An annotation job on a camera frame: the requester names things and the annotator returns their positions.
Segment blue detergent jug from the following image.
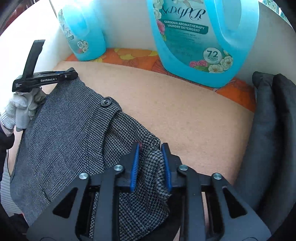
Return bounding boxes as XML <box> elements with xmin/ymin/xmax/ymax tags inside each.
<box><xmin>147</xmin><ymin>1</ymin><xmax>259</xmax><ymax>88</ymax></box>
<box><xmin>57</xmin><ymin>1</ymin><xmax>106</xmax><ymax>61</ymax></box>

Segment folded black clothes stack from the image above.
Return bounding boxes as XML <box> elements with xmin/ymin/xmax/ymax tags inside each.
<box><xmin>234</xmin><ymin>72</ymin><xmax>295</xmax><ymax>240</ymax></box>

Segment pink beige blanket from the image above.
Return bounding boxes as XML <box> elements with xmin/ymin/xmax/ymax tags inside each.
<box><xmin>57</xmin><ymin>61</ymin><xmax>253</xmax><ymax>183</ymax></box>

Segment orange floral bedsheet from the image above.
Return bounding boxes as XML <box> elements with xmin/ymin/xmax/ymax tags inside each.
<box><xmin>93</xmin><ymin>48</ymin><xmax>256</xmax><ymax>112</ymax></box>

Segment left blue detergent jug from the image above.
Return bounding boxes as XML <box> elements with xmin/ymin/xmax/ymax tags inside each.
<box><xmin>57</xmin><ymin>1</ymin><xmax>106</xmax><ymax>61</ymax></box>

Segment right blue detergent jug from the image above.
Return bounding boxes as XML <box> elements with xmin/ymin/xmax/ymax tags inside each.
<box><xmin>147</xmin><ymin>1</ymin><xmax>259</xmax><ymax>88</ymax></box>

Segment left white gloved hand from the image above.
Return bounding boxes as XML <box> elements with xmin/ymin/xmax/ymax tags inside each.
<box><xmin>1</xmin><ymin>87</ymin><xmax>46</xmax><ymax>136</ymax></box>

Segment grey houndstooth pants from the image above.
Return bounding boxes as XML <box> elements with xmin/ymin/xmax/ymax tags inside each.
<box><xmin>10</xmin><ymin>79</ymin><xmax>170</xmax><ymax>240</ymax></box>

